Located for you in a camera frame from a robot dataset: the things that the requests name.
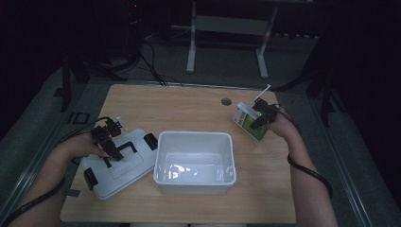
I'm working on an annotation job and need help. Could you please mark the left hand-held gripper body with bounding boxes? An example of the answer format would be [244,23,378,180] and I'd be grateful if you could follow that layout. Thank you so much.
[91,115,126,147]

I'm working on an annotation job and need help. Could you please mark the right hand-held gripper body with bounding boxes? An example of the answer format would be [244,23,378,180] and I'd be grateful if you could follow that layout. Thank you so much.
[251,83,281,126]

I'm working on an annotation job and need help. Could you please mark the green and white carton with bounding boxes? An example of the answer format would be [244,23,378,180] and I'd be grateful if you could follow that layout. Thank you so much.
[232,101,270,143]

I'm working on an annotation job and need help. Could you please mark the white box lid black handle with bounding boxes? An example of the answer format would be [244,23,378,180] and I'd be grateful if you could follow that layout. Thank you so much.
[79,127,159,201]

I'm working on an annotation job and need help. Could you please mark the white plastic storage box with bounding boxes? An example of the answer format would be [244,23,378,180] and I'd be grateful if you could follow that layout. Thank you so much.
[152,130,237,196]

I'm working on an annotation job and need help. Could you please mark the person's right hand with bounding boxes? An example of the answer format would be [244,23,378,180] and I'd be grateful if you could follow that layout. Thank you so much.
[266,108,300,142]

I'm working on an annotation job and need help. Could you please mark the person's left hand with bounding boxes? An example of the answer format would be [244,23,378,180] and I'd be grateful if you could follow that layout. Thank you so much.
[60,132,111,161]

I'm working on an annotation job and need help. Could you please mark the black tripod stand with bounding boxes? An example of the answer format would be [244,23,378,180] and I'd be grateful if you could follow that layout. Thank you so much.
[270,31,348,128]
[52,0,141,114]

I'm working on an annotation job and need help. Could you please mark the right hand-held gripper black cable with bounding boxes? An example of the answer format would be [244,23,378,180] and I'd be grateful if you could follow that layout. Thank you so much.
[276,104,334,201]

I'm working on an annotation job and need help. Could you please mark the hand-held gripper black cable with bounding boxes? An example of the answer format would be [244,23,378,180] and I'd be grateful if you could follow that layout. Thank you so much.
[276,104,334,201]
[0,115,112,227]

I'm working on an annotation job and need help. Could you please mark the black floor cables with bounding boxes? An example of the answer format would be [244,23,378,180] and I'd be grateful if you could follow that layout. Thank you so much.
[137,40,184,88]

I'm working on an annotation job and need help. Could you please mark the white metal stand frame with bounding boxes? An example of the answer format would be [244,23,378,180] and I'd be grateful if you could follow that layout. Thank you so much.
[185,0,280,80]

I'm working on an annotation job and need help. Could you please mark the left hand-held gripper black cable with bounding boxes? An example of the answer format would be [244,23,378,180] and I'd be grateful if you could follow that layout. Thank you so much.
[0,115,112,227]

